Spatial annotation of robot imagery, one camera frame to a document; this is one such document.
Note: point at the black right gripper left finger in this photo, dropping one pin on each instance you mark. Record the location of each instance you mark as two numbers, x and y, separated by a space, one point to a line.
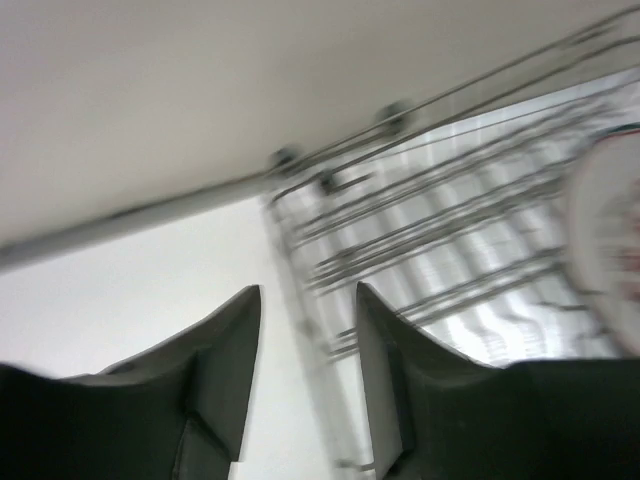
174 411

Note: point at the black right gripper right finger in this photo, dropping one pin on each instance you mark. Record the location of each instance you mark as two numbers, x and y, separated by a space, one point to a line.
434 413

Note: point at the white plate red characters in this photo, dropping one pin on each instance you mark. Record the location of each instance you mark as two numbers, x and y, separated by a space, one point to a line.
601 223

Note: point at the grey wire dish rack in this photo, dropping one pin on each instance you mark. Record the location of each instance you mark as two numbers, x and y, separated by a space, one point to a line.
451 210

